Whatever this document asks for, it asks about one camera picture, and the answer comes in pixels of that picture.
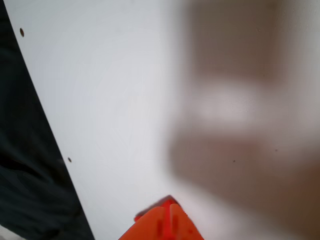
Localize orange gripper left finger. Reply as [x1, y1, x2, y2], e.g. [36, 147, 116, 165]
[119, 199, 169, 240]

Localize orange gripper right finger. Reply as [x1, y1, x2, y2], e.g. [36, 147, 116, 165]
[167, 198, 205, 240]

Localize person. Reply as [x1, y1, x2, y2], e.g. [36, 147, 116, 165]
[0, 0, 96, 240]

